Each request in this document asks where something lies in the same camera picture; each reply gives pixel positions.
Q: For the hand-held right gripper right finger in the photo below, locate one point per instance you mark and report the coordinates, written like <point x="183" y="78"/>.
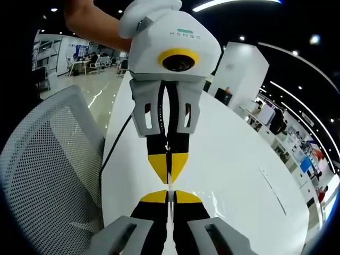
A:
<point x="202" y="231"/>

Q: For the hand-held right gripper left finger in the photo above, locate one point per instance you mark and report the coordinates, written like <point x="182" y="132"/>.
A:
<point x="138" y="228"/>

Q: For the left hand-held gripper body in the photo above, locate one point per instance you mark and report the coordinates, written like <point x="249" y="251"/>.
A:
<point x="148" y="40"/>

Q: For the black cabinet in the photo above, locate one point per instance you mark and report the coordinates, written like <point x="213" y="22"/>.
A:
<point x="223" y="96"/>

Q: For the white desk with chairs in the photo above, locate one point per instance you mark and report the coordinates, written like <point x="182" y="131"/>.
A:
<point x="79" y="66"/>

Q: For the curved ceiling light strip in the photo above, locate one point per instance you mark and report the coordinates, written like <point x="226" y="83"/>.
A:
<point x="225" y="4"/>
<point x="305" y="62"/>

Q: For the white box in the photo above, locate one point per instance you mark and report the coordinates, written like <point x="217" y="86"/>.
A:
<point x="267" y="116"/>

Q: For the white square pillar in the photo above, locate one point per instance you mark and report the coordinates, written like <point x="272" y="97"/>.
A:
<point x="241" y="74"/>

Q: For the black chair back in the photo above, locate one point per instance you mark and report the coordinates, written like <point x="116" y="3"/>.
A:
<point x="277" y="120"/>

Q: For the row of white counters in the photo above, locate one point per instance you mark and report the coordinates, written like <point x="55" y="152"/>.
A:
<point x="289" y="159"/>

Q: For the grey mesh office chair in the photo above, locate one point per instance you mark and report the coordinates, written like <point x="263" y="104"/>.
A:
<point x="47" y="164"/>

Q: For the blue box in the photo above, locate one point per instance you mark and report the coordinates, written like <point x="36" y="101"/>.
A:
<point x="307" y="164"/>

